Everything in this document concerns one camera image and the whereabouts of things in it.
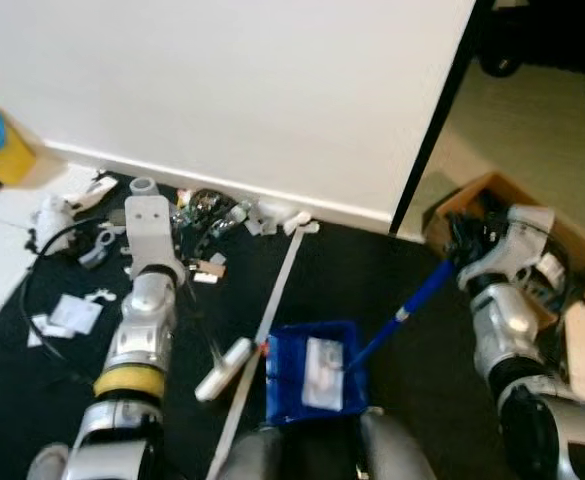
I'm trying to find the blue dustpan long handle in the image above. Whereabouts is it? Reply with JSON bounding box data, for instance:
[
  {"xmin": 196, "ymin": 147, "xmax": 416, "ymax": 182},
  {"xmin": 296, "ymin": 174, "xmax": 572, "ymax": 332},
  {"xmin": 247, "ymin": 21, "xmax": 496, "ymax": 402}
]
[{"xmin": 265, "ymin": 258, "xmax": 458, "ymax": 426}]

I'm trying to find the crumpled white plastic bag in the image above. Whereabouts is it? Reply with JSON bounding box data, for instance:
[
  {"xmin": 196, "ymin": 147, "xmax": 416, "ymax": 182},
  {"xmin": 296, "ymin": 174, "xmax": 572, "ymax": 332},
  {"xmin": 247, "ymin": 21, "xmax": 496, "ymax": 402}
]
[{"xmin": 34, "ymin": 195, "xmax": 73, "ymax": 236}]

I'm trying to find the wooden block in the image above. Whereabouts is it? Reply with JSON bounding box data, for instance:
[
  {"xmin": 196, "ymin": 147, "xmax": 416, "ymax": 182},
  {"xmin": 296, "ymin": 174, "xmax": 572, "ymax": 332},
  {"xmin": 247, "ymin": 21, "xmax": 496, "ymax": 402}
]
[{"xmin": 194, "ymin": 258, "xmax": 228, "ymax": 279}]

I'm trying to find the crushed clear plastic bottle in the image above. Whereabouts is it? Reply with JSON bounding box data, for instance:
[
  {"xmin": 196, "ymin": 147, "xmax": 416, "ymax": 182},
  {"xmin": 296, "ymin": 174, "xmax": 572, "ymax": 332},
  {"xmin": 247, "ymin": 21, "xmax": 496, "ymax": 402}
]
[{"xmin": 222, "ymin": 200, "xmax": 258, "ymax": 229}]

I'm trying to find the open cardboard box red label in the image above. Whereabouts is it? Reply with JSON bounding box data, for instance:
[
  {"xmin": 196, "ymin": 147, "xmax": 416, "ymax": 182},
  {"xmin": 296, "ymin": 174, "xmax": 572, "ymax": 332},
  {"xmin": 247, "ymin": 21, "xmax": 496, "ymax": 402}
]
[{"xmin": 424, "ymin": 172, "xmax": 585, "ymax": 331}]

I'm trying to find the grey right robot leg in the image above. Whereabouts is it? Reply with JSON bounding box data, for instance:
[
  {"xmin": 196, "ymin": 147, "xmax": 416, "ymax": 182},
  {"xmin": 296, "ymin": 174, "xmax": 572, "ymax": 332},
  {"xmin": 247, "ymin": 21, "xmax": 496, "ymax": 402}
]
[{"xmin": 357, "ymin": 408, "xmax": 443, "ymax": 480}]

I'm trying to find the black office chair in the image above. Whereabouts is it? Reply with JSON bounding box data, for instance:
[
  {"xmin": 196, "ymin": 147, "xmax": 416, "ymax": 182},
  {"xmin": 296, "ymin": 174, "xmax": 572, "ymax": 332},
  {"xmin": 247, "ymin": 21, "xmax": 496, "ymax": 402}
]
[{"xmin": 477, "ymin": 0, "xmax": 585, "ymax": 79}]

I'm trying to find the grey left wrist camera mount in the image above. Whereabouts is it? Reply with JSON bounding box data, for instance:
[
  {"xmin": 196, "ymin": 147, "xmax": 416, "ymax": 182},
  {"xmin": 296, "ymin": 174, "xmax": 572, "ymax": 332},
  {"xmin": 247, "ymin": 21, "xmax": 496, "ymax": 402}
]
[{"xmin": 122, "ymin": 195, "xmax": 176, "ymax": 273}]

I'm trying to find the grey robot leg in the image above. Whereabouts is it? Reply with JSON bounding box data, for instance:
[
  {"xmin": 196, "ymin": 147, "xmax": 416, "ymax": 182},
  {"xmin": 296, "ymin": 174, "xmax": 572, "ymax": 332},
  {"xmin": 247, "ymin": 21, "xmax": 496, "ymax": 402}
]
[
  {"xmin": 357, "ymin": 408, "xmax": 443, "ymax": 480},
  {"xmin": 207, "ymin": 425, "xmax": 298, "ymax": 480}
]

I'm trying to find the yellow bin blue lid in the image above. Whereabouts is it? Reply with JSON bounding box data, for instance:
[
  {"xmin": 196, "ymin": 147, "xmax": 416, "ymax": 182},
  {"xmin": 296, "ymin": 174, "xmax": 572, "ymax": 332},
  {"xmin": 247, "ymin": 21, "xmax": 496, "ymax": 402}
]
[{"xmin": 0, "ymin": 95, "xmax": 38, "ymax": 191}]

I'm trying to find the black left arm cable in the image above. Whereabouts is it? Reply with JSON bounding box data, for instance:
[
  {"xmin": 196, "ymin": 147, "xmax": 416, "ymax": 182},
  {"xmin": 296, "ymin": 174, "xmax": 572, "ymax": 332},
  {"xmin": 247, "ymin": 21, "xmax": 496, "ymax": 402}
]
[{"xmin": 20, "ymin": 218, "xmax": 123, "ymax": 381}]

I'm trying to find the white flat packet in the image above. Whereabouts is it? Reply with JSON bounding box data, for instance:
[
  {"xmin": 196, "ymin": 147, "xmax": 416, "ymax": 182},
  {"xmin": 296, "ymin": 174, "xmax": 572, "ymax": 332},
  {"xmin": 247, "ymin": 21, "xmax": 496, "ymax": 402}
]
[{"xmin": 302, "ymin": 338, "xmax": 346, "ymax": 411}]

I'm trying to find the long white strip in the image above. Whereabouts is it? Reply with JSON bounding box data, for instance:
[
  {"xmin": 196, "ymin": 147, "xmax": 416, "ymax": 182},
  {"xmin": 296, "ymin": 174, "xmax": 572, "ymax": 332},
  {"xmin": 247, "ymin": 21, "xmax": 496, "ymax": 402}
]
[{"xmin": 205, "ymin": 222, "xmax": 313, "ymax": 480}]

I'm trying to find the black shiny plastic bag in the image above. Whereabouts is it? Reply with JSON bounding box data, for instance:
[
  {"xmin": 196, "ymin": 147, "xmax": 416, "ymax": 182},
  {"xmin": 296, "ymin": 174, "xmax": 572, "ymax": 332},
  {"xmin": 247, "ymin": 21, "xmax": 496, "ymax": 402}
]
[{"xmin": 187, "ymin": 188, "xmax": 238, "ymax": 236}]

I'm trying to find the black floor mat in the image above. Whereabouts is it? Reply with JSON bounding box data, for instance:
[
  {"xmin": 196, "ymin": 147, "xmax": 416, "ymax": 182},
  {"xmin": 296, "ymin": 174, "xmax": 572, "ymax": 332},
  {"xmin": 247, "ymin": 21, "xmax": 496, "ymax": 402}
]
[{"xmin": 0, "ymin": 175, "xmax": 573, "ymax": 480}]

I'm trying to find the black door frame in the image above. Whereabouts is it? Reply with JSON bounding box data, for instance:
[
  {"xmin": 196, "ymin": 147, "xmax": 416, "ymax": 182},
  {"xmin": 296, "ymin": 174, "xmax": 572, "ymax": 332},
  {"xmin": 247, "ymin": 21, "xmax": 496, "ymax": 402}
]
[{"xmin": 387, "ymin": 0, "xmax": 495, "ymax": 239}]

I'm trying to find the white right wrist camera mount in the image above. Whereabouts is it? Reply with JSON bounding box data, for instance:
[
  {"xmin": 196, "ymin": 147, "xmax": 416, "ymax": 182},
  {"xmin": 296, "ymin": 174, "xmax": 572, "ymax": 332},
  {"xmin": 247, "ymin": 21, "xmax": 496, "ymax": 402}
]
[{"xmin": 487, "ymin": 205, "xmax": 558, "ymax": 286}]

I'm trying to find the crumpled white tissue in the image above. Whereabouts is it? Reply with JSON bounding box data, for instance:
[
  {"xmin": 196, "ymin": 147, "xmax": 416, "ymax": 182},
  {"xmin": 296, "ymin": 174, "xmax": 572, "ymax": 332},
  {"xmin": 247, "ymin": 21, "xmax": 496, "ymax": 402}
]
[{"xmin": 282, "ymin": 210, "xmax": 321, "ymax": 236}]

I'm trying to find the grey plastic clamp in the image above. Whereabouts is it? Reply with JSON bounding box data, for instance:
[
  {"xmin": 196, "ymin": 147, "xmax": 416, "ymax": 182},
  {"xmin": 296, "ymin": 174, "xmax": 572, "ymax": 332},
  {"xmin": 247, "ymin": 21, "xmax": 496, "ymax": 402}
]
[{"xmin": 77, "ymin": 225, "xmax": 123, "ymax": 271}]

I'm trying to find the grey left robot leg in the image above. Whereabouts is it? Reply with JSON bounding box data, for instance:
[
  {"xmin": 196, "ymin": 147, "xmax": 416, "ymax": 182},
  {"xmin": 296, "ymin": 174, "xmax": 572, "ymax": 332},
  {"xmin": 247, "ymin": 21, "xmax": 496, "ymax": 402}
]
[{"xmin": 207, "ymin": 425, "xmax": 298, "ymax": 480}]

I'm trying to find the white printed paper card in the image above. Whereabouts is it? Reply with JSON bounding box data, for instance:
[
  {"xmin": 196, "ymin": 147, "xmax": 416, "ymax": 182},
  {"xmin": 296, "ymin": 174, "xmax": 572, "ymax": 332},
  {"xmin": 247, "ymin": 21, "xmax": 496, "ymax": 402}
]
[{"xmin": 50, "ymin": 297, "xmax": 105, "ymax": 336}]

